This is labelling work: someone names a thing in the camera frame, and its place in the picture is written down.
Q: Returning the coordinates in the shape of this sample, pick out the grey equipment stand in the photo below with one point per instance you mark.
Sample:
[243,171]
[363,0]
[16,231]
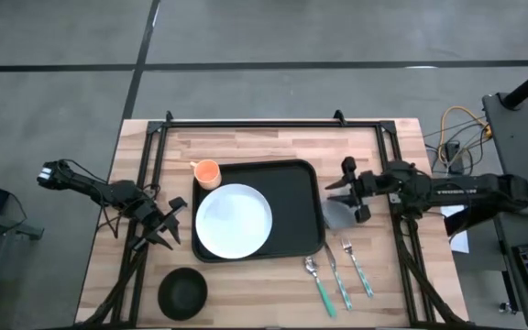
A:
[3,222]

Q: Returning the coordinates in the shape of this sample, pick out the black aluminium table frame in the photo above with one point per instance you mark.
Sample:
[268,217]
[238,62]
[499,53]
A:
[268,124]

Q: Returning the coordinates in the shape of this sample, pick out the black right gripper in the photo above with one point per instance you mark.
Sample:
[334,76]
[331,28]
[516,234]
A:
[367,185]

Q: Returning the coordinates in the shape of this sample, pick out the black power adapter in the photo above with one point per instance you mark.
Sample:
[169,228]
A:
[453,151]

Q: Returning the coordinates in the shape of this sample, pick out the black round bowl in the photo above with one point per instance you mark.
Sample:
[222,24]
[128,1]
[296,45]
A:
[182,293]

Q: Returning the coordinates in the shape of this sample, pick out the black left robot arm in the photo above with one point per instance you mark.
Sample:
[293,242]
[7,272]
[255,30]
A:
[108,190]

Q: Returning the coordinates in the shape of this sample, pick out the grey side table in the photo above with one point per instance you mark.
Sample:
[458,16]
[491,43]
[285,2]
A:
[525,137]

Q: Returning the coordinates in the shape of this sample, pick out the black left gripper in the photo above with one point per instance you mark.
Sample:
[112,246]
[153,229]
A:
[147,217]

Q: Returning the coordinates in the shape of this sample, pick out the white paper sheet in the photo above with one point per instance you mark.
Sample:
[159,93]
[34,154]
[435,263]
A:
[461,243]

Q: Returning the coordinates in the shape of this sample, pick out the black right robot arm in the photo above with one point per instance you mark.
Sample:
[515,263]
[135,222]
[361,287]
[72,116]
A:
[475,188]

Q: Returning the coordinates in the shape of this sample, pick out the black plastic tray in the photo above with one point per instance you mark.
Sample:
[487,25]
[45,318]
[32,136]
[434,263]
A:
[291,201]

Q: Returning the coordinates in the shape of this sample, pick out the white round plate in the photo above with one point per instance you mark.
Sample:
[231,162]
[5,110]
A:
[234,222]

